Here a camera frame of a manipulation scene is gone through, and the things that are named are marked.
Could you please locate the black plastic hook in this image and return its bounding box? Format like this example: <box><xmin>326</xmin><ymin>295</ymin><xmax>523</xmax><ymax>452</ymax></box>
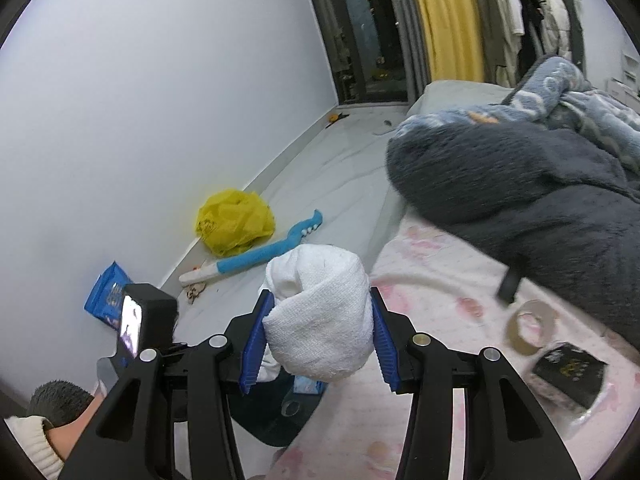
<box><xmin>497</xmin><ymin>262</ymin><xmax>524</xmax><ymax>306</ymax></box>

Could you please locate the blue and white plush stick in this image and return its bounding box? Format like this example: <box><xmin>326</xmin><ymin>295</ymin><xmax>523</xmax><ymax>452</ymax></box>
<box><xmin>179</xmin><ymin>208</ymin><xmax>325</xmax><ymax>287</ymax></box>

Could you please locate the white dresser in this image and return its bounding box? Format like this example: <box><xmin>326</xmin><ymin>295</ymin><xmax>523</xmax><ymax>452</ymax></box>
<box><xmin>605</xmin><ymin>50</ymin><xmax>640</xmax><ymax>107</ymax></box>

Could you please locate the blue snack packet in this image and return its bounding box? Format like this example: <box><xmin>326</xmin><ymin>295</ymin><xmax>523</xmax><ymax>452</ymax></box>
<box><xmin>83</xmin><ymin>261</ymin><xmax>135</xmax><ymax>332</ymax></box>

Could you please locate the white sock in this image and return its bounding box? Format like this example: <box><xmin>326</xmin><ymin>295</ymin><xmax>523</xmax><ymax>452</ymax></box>
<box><xmin>259</xmin><ymin>244</ymin><xmax>376</xmax><ymax>384</ymax></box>

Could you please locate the blue printed blanket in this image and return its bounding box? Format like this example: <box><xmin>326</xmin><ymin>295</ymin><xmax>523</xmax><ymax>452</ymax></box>
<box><xmin>392</xmin><ymin>55</ymin><xmax>640</xmax><ymax>182</ymax></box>

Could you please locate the cardboard tape roll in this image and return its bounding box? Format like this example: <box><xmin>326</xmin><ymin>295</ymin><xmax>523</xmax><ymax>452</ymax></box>
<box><xmin>504</xmin><ymin>300</ymin><xmax>560</xmax><ymax>357</ymax></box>

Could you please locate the dark grey fleece blanket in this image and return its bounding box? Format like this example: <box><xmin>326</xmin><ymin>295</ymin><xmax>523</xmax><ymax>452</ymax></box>
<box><xmin>386</xmin><ymin>120</ymin><xmax>640</xmax><ymax>357</ymax></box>

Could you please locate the black foil packet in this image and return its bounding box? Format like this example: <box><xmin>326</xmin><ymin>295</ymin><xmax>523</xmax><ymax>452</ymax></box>
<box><xmin>531</xmin><ymin>342</ymin><xmax>609</xmax><ymax>409</ymax></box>

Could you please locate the grey hanging garment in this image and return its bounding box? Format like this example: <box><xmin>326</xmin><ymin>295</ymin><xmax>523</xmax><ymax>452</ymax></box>
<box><xmin>560</xmin><ymin>0</ymin><xmax>587</xmax><ymax>73</ymax></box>

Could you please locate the grey curtain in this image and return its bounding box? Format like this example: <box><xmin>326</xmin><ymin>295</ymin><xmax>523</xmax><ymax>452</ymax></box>
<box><xmin>385</xmin><ymin>0</ymin><xmax>434</xmax><ymax>104</ymax></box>
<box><xmin>467</xmin><ymin>0</ymin><xmax>493</xmax><ymax>81</ymax></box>

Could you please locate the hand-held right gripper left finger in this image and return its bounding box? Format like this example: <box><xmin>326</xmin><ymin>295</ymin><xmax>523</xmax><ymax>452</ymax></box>
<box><xmin>60</xmin><ymin>290</ymin><xmax>276</xmax><ymax>480</ymax></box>

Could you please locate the small beige keychain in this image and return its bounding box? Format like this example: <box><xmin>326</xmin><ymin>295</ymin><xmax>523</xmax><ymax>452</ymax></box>
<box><xmin>182</xmin><ymin>282</ymin><xmax>209</xmax><ymax>307</ymax></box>

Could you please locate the beige hanging coat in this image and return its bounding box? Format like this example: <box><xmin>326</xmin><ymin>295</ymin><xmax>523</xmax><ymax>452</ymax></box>
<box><xmin>482</xmin><ymin>0</ymin><xmax>527</xmax><ymax>87</ymax></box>

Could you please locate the white mattress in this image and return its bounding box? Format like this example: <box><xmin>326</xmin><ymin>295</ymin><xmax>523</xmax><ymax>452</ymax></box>
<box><xmin>406</xmin><ymin>80</ymin><xmax>517</xmax><ymax>122</ymax></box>

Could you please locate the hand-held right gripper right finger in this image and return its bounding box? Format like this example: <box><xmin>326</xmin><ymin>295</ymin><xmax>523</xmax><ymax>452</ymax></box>
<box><xmin>370</xmin><ymin>287</ymin><xmax>584</xmax><ymax>480</ymax></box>

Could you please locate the yellow plastic bag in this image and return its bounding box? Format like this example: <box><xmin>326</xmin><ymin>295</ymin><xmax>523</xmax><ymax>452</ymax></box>
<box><xmin>195</xmin><ymin>189</ymin><xmax>276</xmax><ymax>256</ymax></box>

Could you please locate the dark balcony door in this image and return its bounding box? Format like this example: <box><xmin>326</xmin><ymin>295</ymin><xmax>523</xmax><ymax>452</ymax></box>
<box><xmin>300</xmin><ymin>0</ymin><xmax>417</xmax><ymax>107</ymax></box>

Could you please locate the pink printed bed sheet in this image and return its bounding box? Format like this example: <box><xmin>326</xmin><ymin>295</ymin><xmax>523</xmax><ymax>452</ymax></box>
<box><xmin>270</xmin><ymin>222</ymin><xmax>640</xmax><ymax>480</ymax></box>

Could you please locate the yellow curtain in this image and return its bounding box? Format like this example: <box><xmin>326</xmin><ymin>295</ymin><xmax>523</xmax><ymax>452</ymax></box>
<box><xmin>405</xmin><ymin>0</ymin><xmax>486</xmax><ymax>84</ymax></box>

